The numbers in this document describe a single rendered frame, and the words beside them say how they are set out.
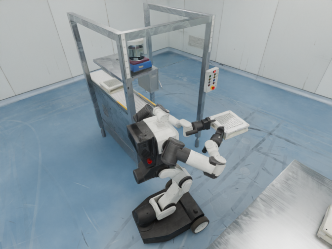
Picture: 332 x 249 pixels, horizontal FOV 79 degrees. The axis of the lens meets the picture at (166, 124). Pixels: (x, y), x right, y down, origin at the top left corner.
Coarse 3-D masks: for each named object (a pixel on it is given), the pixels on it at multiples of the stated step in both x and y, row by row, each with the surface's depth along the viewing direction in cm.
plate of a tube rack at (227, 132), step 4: (224, 112) 181; (228, 112) 181; (232, 112) 181; (212, 116) 176; (216, 116) 176; (236, 116) 176; (216, 120) 172; (232, 120) 171; (240, 120) 171; (216, 124) 167; (220, 124) 167; (240, 124) 167; (244, 124) 167; (248, 124) 167; (224, 128) 163; (228, 128) 163; (232, 128) 163; (236, 128) 163; (240, 128) 163; (224, 132) 160; (228, 132) 159; (232, 132) 161
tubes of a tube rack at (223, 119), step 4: (224, 116) 174; (228, 116) 175; (232, 116) 175; (220, 120) 171; (224, 120) 171; (228, 120) 171; (236, 120) 170; (224, 124) 166; (228, 124) 165; (232, 124) 165
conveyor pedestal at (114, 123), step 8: (96, 96) 295; (104, 104) 279; (104, 112) 295; (112, 112) 265; (104, 120) 314; (112, 120) 280; (120, 120) 252; (112, 128) 297; (120, 128) 266; (112, 136) 319; (120, 136) 281; (120, 144) 301; (128, 144) 265; (128, 152) 283
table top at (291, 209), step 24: (288, 168) 154; (264, 192) 138; (288, 192) 138; (312, 192) 137; (240, 216) 125; (264, 216) 125; (288, 216) 125; (312, 216) 124; (216, 240) 115; (240, 240) 114; (264, 240) 114; (288, 240) 114; (312, 240) 114
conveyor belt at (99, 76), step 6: (96, 72) 288; (102, 72) 288; (96, 78) 273; (102, 78) 273; (108, 78) 273; (114, 96) 234; (120, 96) 234; (138, 96) 233; (120, 102) 224; (138, 102) 223; (144, 102) 223; (138, 108) 214
